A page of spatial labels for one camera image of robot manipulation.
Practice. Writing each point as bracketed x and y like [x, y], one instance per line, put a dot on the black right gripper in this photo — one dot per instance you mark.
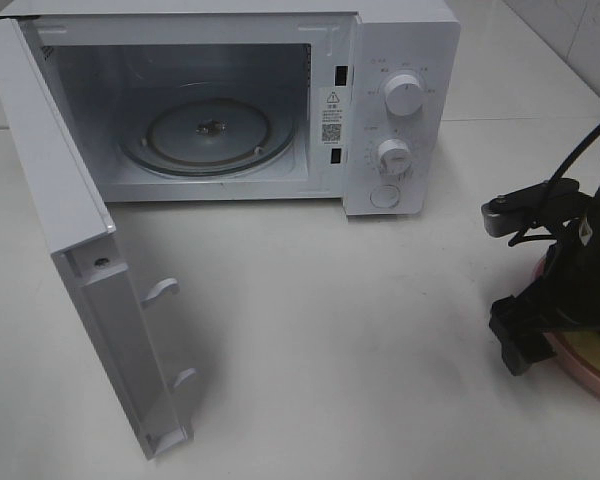
[565, 298]

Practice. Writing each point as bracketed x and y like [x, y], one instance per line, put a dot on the pink round plate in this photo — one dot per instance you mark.
[563, 356]

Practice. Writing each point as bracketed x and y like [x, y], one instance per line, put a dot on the white bread sandwich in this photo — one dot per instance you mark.
[585, 348]

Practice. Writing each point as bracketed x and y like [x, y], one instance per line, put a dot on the round white door button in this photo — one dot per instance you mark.
[385, 196]

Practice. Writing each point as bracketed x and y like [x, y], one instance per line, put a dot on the white microwave door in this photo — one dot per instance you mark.
[81, 238]

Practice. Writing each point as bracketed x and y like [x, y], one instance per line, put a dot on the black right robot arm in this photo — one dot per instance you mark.
[558, 234]

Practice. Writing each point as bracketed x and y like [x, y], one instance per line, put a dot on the lower white timer knob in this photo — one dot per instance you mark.
[394, 157]

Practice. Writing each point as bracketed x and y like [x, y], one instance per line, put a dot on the upper white power knob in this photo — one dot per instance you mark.
[403, 93]

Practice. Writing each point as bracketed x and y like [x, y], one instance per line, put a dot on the white warning label sticker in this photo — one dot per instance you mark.
[334, 103]

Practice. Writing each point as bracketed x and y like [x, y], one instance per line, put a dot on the white microwave oven body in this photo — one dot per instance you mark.
[114, 54]

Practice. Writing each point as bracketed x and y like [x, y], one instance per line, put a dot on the glass microwave turntable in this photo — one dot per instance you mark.
[208, 130]

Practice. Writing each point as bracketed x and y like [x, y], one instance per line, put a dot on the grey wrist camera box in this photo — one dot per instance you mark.
[534, 207]

